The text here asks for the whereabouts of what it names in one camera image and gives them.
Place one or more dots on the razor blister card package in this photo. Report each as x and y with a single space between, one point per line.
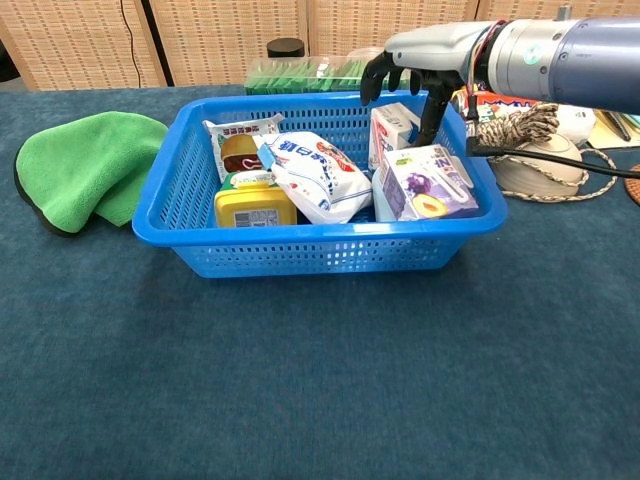
607 135

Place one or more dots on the purple fruit drink carton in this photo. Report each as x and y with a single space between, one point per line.
425 190

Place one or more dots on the clear tub of clips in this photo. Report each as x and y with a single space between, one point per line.
360 54

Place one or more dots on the green microfiber cloth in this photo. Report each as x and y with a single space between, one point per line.
80 165

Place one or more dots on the beige upturned bowl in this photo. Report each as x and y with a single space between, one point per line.
530 175

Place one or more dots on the burger picture snack packet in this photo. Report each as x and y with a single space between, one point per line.
235 150

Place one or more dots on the round woven rattan coaster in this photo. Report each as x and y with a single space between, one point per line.
634 185

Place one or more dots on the bamboo folding screen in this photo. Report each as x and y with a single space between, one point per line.
225 40

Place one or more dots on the black lid glass jar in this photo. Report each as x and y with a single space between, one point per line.
285 47

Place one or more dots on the blue plastic perforated basket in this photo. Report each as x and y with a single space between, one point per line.
300 250

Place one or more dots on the blue bag clip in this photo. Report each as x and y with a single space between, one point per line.
267 159

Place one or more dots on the small white carton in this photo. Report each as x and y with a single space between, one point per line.
387 132

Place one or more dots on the white bottle yellow cap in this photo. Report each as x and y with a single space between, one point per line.
580 122

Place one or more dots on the yellow lid green jar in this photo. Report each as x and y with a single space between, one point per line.
255 205

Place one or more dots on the light blue plastic utensil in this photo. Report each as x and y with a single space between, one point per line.
634 120

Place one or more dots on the black tripod stand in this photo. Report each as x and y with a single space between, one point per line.
155 45

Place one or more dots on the clear box of green sachets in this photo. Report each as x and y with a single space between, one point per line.
300 77

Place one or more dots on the white sugar bag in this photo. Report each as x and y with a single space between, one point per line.
320 180

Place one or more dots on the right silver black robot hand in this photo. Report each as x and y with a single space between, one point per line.
435 47

